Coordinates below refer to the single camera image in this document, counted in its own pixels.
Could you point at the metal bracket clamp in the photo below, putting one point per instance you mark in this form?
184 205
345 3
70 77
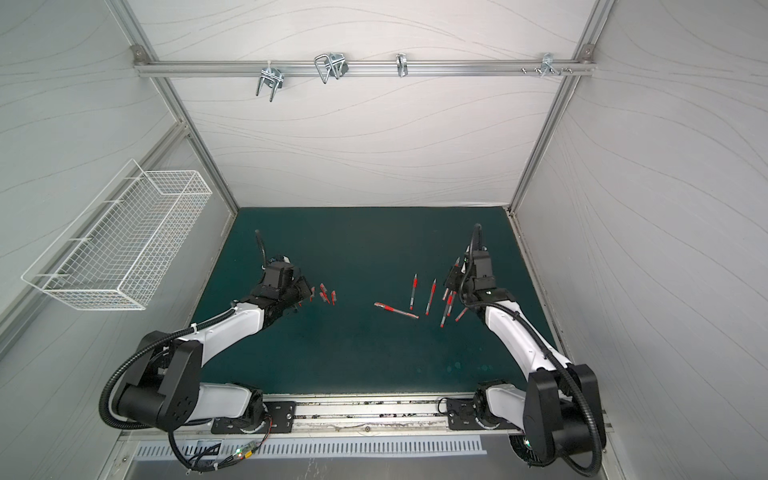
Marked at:
401 65

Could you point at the white wire basket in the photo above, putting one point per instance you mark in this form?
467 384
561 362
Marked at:
114 254

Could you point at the white slotted cable duct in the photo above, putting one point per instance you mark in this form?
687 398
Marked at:
324 447

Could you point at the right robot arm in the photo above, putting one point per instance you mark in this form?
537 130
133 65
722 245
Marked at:
559 411

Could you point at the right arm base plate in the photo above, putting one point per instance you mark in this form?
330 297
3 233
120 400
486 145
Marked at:
462 415

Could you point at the aluminium cross rail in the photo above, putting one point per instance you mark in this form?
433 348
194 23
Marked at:
357 68

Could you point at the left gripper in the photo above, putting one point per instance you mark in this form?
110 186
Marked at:
300 291

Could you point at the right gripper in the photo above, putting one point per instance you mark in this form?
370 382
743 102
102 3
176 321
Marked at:
459 276

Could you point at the metal u-bolt clamp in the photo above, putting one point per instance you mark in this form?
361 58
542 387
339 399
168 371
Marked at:
331 65
272 80

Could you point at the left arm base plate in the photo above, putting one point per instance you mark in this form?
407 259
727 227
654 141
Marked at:
276 416

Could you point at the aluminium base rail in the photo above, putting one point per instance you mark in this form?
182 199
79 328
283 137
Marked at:
368 415

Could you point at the green table mat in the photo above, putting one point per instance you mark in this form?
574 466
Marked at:
366 255

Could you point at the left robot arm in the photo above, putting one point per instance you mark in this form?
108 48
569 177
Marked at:
160 385

